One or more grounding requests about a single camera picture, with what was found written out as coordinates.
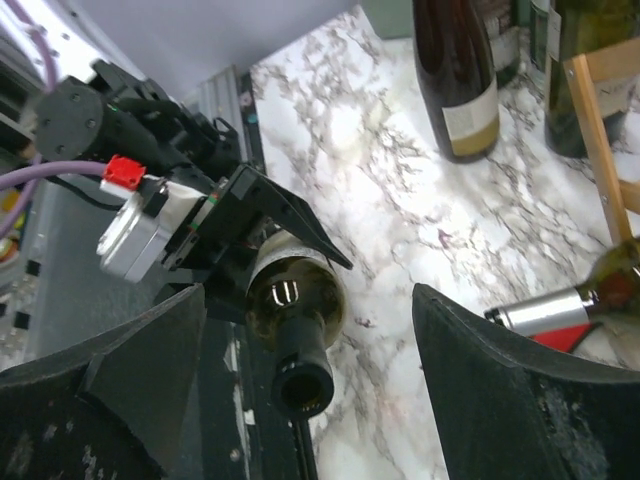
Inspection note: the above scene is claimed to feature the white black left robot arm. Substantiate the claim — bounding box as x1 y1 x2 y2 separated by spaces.
1 59 351 479

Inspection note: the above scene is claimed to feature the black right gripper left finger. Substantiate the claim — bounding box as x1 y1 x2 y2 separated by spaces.
1 284 206 479

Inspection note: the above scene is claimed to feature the green bottle Italia label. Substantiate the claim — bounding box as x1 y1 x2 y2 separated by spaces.
477 0 520 89

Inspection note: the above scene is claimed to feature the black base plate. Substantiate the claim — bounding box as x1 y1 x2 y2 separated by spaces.
179 69 321 480

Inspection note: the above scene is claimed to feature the red black corkscrew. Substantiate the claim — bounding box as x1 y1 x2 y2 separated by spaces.
532 324 596 353

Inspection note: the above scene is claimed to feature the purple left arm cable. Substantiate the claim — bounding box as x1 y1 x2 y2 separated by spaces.
0 0 109 236

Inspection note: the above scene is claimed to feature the wooden wine rack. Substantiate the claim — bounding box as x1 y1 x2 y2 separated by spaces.
564 38 639 243

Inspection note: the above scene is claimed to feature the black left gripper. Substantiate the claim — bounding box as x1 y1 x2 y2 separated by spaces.
159 165 353 300

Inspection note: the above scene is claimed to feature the dark red wine bottle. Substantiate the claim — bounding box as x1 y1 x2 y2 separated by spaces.
412 0 500 164

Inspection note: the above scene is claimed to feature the green bottle white label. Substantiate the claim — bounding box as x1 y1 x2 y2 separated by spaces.
246 231 347 421

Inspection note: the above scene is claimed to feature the green wine bottle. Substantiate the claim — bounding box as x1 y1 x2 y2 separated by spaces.
543 0 640 160

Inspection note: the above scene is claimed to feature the aluminium rail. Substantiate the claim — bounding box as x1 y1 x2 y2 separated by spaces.
198 64 250 163

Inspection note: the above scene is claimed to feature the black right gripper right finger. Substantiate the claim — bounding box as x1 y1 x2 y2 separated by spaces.
412 284 639 479

